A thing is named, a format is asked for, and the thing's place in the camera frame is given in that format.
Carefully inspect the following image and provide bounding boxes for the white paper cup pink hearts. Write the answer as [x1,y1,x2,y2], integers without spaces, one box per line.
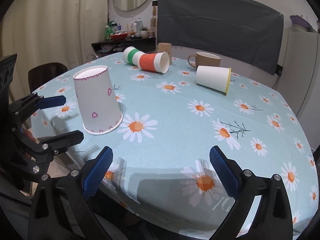
[73,65,123,135]

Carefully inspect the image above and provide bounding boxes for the white cup green band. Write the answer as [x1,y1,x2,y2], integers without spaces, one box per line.
[123,46,144,66]

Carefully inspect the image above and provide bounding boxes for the white cup orange band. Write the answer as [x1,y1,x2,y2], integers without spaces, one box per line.
[138,52,170,74]

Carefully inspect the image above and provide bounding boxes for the brown paper cup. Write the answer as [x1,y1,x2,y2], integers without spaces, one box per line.
[157,42,172,65]

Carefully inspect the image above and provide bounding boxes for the white cup yellow inside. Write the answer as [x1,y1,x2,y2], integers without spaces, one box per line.
[196,66,232,94]

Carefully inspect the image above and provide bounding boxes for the dark chair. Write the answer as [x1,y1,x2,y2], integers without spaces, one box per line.
[28,62,68,93]

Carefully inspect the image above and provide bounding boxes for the beige curtain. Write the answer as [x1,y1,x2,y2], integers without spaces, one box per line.
[1,0,108,101]

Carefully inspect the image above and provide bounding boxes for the green plastic bottle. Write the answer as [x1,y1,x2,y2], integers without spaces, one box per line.
[105,21,113,40]

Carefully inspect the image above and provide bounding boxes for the daisy print blue tablecloth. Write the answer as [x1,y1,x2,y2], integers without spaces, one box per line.
[31,52,320,239]

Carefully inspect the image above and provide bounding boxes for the red bowl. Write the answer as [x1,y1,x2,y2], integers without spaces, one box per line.
[110,33,128,41]

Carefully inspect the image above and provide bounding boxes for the dark side shelf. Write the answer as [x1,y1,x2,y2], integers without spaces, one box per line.
[91,37,156,57]

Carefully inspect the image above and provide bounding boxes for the small potted plant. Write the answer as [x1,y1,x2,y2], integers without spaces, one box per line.
[140,27,148,38]

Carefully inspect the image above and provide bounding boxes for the white thermos bottle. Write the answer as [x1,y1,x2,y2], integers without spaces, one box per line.
[134,17,143,36]

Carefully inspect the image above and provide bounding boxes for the white refrigerator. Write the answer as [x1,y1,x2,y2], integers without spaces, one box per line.
[276,27,319,148]

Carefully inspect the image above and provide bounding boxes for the brown ceramic mug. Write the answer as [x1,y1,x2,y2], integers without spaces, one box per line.
[187,51,221,69]

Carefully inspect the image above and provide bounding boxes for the dark grey cloth cover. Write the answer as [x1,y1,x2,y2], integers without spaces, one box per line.
[157,0,284,74]

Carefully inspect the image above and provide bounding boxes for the purple pot on fridge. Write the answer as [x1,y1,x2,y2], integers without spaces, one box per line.
[290,15,317,33]

